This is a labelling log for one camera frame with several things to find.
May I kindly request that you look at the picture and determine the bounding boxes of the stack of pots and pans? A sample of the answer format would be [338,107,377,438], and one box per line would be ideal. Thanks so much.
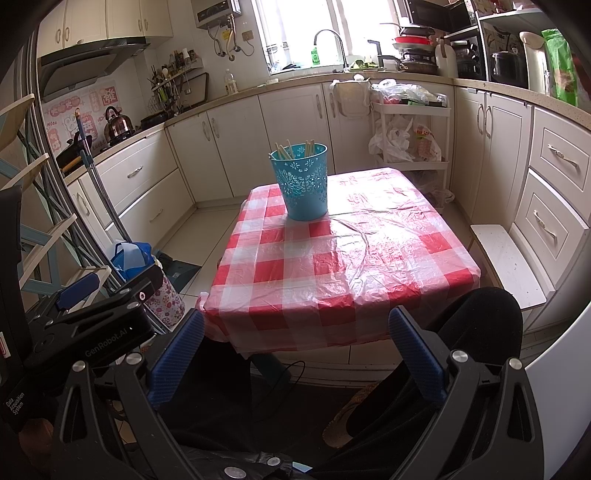
[378,25,438,75]

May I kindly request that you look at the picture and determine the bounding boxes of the white rolling cart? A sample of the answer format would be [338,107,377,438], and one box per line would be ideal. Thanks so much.
[369,99,455,211]

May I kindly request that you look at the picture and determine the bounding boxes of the metal kettle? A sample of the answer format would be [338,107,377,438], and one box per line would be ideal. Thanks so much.
[104,105,135,146]

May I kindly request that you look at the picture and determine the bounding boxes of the teal perforated plastic bucket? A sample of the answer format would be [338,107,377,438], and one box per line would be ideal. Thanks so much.
[270,141,328,221]

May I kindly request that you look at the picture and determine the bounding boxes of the red white checkered tablecloth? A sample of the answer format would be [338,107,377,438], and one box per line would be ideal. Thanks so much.
[198,168,481,354]

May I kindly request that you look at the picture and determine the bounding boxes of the floral pink bag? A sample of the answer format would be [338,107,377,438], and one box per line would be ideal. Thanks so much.
[145,276,185,330]

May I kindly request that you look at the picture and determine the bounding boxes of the white hanging trash bin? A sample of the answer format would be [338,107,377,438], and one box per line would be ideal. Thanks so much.
[329,74,372,118]

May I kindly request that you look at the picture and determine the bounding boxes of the mop handle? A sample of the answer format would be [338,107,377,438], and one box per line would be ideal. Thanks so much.
[74,108,131,242]

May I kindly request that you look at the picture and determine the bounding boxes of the green dish soap bottle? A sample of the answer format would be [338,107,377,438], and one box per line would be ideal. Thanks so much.
[311,46,321,67]

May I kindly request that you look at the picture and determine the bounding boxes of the chrome sink faucet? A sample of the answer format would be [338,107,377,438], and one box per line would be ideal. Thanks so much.
[312,28,349,71]

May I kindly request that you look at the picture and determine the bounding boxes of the blue plastic bag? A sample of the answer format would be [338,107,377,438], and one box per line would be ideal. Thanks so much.
[111,242,154,281]

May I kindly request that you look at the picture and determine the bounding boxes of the black wok on stove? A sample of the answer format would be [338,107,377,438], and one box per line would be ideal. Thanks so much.
[56,132,84,175]

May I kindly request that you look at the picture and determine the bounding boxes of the black microwave oven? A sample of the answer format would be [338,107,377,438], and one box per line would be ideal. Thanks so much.
[407,0,477,33]

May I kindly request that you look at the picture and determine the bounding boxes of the white stool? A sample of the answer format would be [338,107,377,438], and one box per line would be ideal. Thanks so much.
[469,224,547,311]

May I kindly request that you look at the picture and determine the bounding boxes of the wooden folding ladder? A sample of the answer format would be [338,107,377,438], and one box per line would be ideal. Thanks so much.
[1,94,80,307]

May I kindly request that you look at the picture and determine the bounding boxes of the green snack bag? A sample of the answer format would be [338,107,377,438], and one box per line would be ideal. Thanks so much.
[542,29,578,107]

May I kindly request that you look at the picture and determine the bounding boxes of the white plastic bags on cart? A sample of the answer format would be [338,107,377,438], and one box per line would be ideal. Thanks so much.
[368,79,450,163]

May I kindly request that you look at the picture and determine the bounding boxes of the wall utensil rack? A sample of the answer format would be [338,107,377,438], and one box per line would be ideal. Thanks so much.
[148,48,202,116]

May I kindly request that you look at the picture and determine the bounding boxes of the white thermos jug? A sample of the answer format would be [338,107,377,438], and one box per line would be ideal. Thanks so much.
[519,31,552,96]

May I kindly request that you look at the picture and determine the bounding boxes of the wooden chopstick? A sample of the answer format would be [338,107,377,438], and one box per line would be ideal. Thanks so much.
[276,144,293,160]
[304,140,315,158]
[287,139,296,159]

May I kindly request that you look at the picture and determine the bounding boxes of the clear plastic bottle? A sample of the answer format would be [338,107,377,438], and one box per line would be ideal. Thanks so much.
[224,69,238,95]

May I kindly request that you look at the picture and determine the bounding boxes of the black range hood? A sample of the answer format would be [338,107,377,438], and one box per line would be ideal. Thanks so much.
[39,37,149,102]

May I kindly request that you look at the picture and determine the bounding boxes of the grey wall water heater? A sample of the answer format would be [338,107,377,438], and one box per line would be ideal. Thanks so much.
[191,0,242,29]

